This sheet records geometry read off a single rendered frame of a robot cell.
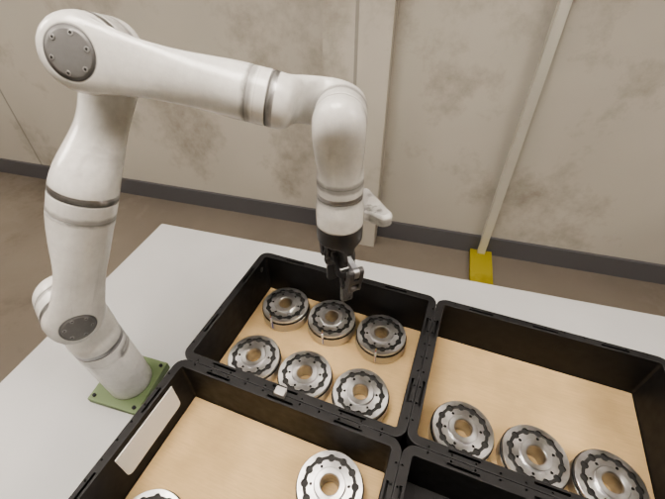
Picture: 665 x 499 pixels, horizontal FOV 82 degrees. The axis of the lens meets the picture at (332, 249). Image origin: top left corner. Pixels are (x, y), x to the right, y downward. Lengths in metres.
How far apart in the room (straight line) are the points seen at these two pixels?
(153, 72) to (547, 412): 0.82
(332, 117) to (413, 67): 1.50
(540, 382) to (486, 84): 1.41
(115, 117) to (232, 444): 0.55
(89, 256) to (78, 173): 0.13
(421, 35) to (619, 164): 1.09
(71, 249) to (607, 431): 0.93
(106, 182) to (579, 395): 0.89
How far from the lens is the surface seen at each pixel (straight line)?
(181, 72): 0.52
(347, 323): 0.83
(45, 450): 1.04
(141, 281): 1.26
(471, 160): 2.11
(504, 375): 0.86
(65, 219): 0.65
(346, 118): 0.48
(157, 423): 0.74
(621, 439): 0.89
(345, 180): 0.53
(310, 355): 0.78
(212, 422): 0.78
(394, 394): 0.78
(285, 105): 0.50
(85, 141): 0.64
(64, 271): 0.70
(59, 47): 0.57
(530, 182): 2.20
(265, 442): 0.74
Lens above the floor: 1.51
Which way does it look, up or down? 41 degrees down
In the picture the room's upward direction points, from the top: straight up
